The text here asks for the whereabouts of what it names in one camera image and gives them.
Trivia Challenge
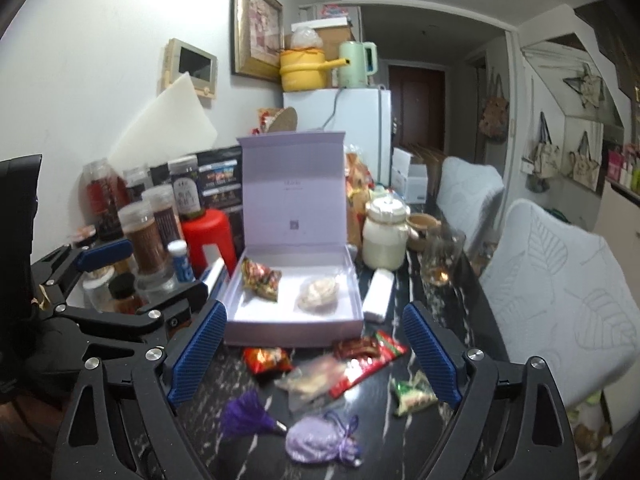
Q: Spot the glass cup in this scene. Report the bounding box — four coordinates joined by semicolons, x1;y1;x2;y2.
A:
420;225;467;288

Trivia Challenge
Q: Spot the dark spice jar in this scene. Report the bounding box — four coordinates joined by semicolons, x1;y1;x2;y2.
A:
141;185;185;256

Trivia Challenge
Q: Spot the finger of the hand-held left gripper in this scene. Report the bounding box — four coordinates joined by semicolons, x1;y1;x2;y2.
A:
40;282;210;348
31;239;135;306

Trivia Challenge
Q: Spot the dark bottle white label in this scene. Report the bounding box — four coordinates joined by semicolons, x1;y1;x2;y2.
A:
167;155;205;221

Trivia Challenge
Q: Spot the brown plush slipper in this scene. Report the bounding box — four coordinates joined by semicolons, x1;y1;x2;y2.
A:
572;419;613;455

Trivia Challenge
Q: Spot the clear pale snack packet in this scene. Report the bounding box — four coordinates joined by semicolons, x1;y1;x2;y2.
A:
274;355;348;413

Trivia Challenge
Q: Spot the black printed box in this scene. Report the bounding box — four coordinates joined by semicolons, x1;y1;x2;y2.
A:
150;145;245;211

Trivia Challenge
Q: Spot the round woven mat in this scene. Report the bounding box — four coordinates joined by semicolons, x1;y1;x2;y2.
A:
267;106;299;133

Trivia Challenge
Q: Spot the white tissue pack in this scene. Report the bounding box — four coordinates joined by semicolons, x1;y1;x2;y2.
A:
362;268;397;322

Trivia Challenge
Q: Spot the gold framed picture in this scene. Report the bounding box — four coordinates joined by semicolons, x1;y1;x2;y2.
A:
230;0;285;83

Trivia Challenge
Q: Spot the clear plastic bag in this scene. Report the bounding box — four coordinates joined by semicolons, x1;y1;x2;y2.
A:
290;27;322;52

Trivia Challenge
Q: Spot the brown spice jar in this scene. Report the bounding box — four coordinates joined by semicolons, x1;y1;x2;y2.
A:
117;201;168;281

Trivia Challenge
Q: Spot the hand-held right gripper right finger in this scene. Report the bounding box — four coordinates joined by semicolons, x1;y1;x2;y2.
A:
402;301;586;480

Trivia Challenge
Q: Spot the lavender sachet pouch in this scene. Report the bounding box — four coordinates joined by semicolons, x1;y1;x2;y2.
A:
285;410;362;468

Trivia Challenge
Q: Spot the dark brown candy packet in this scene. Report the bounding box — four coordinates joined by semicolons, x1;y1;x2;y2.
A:
333;337;381;360

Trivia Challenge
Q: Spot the flat white box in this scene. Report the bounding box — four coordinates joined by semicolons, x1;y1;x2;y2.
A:
291;16;351;33

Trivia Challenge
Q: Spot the dark brown door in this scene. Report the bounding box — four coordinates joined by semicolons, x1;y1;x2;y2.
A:
389;62;446;151

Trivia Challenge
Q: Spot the lavender gift box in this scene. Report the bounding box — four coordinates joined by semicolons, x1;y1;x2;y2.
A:
221;131;365;348

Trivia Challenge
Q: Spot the red sauce bottle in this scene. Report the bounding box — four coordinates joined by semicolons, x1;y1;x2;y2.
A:
82;157;131;241

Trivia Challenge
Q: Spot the small blue label bottle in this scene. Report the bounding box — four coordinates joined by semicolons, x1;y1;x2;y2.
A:
167;240;193;283

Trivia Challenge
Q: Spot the brown tote bag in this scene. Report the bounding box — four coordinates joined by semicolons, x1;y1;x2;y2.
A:
479;72;511;143

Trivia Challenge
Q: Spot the yellow pot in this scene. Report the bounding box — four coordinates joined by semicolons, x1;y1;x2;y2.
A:
279;47;351;93

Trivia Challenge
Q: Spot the row of shelf bottles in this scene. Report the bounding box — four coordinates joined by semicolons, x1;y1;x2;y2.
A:
607;142;640;191

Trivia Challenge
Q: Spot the red green snack packet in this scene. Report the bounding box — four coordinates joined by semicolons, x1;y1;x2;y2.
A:
241;258;282;303

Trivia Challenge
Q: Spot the white blue carton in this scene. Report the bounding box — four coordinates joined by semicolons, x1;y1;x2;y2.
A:
200;257;228;296

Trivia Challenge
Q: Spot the white foam board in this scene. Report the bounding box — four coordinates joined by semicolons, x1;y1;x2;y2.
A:
107;72;219;173

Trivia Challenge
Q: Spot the white snack packet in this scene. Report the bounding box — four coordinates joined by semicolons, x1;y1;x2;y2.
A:
296;276;341;313

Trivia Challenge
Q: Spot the small pale spice jar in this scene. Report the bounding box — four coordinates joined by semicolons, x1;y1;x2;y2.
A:
80;267;118;311

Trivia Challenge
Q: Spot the orange snack bag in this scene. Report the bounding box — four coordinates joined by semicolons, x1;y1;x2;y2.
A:
344;145;376;248

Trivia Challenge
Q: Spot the long red snack packet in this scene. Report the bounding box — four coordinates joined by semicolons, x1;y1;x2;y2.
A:
327;331;408;398

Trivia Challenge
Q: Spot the brown ceramic bowl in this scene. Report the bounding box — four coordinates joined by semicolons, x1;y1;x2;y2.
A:
406;213;443;252

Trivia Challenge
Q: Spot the beige tote bag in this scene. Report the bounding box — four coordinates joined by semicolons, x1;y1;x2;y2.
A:
530;112;561;181
565;130;603;191

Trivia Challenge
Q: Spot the white storage box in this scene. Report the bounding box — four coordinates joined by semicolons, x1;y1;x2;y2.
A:
392;147;430;201

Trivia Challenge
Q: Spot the orange red snack packet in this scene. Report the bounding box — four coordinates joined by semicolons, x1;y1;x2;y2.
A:
242;346;293;376

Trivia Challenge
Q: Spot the beige intercom panel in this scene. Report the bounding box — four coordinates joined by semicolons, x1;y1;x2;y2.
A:
161;37;219;106

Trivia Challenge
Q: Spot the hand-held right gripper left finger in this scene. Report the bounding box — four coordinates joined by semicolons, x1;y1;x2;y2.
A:
50;299;228;480

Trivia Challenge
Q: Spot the white fridge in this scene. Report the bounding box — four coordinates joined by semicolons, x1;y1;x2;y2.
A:
282;87;392;188

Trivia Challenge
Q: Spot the red plastic stool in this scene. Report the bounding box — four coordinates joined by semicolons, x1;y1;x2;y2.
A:
181;208;238;281

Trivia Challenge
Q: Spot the grey leaf-pattern chair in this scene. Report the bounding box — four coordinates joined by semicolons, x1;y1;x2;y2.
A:
436;156;506;256
480;199;640;411

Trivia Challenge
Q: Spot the cardboard box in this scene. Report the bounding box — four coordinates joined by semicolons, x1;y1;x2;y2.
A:
285;25;353;61

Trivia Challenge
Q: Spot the green electric kettle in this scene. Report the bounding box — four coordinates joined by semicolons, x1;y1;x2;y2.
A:
336;41;379;88

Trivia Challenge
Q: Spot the purple tassel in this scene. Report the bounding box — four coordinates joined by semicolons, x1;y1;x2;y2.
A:
219;391;288;443

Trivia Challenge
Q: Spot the small red spice jar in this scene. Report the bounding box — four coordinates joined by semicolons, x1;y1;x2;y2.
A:
107;272;146;313

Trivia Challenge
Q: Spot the cream ceramic jar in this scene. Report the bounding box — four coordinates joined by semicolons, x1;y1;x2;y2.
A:
361;195;412;270

